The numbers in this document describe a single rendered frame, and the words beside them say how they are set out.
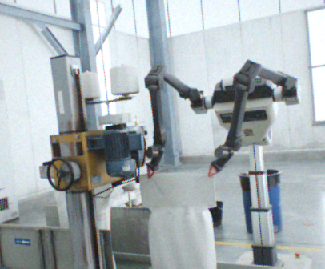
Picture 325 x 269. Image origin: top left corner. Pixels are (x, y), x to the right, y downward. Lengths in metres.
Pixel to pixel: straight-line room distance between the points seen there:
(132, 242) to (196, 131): 8.17
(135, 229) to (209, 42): 8.42
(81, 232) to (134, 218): 0.79
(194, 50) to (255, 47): 1.69
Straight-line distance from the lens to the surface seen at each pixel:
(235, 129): 2.16
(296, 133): 10.27
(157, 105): 2.27
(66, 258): 2.74
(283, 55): 10.36
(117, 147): 2.10
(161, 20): 11.22
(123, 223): 3.04
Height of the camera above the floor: 1.38
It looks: 3 degrees down
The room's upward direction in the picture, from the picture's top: 6 degrees counter-clockwise
